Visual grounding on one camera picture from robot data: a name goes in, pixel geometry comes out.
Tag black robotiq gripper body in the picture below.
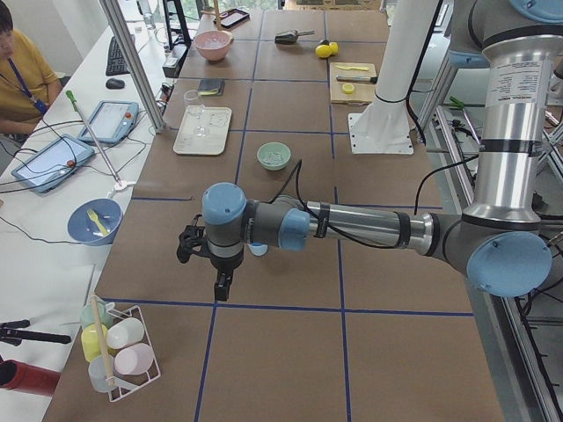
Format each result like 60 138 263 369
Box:
176 214 210 264

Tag light blue plastic cup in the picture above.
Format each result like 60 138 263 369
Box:
248 243 268 257

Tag blue bowl with fork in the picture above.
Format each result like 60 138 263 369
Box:
67 198 122 246

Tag ice cubes in bowl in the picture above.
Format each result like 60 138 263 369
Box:
263 151 284 165

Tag green ceramic bowl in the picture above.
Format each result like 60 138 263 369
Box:
257 142 291 171

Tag pink bowl with ice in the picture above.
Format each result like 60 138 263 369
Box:
194 30 234 62

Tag steel ice scoop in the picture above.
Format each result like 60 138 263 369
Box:
274 30 315 45

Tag cream bear serving tray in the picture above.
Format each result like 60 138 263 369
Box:
172 105 232 156

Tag clear wine glass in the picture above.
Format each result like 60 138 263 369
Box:
183 90 208 136

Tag far blue teach pendant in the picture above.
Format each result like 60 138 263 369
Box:
89 100 140 145

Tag blue teach pendant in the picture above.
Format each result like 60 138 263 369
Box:
89 100 140 145
11 135 94 193

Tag grey folded cloth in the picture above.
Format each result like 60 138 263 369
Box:
197 78 225 96

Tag near blue teach pendant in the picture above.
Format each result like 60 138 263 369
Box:
11 135 94 193

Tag black computer mouse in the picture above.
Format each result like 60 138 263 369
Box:
106 78 125 90

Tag black keyboard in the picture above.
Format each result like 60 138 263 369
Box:
106 36 129 76

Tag wooden cutting board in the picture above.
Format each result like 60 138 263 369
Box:
329 62 377 105

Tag lemon half slice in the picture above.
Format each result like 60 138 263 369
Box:
341 83 355 94

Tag steel muddler black tip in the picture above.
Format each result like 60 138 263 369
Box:
336 75 378 84

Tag red cylinder bottle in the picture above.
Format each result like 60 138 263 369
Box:
1 360 61 397

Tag person in yellow shirt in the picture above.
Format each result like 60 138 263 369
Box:
1 4 62 135

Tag large yellow lemon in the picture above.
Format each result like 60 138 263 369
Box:
315 44 333 59

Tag small yellow lemon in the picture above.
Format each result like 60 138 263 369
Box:
328 41 339 55

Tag yellow plastic knife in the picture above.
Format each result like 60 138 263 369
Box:
335 65 369 71

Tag white wire cup rack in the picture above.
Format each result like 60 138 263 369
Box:
80 295 162 403

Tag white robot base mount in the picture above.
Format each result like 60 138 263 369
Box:
349 0 442 155

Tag aluminium frame post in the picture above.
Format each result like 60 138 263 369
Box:
99 0 165 134

